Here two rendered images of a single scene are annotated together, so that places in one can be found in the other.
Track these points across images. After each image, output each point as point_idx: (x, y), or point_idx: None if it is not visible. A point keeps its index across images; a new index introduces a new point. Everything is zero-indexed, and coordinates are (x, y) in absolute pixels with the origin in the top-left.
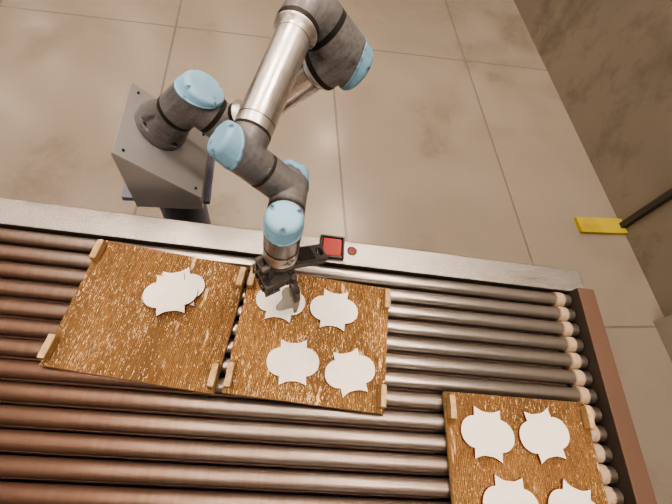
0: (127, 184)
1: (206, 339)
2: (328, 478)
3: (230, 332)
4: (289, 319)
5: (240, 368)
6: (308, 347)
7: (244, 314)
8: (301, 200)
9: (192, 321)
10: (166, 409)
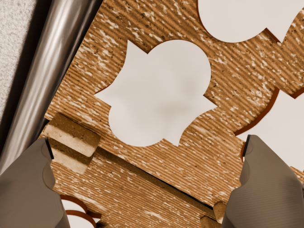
0: None
1: (159, 216)
2: None
3: (166, 190)
4: (210, 103)
5: (229, 197)
6: (290, 90)
7: (147, 166)
8: None
9: (123, 220)
10: None
